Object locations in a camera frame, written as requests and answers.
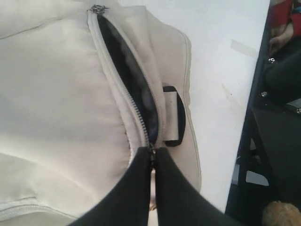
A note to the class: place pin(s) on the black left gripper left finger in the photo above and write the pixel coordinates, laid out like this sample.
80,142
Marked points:
127,204

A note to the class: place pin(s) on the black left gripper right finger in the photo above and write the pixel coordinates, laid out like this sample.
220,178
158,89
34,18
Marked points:
178,202

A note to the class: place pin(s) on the cream fabric duffel bag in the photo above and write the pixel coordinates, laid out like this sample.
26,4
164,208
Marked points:
81,89

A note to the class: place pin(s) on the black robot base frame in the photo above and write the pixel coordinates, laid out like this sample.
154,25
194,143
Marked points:
266,183

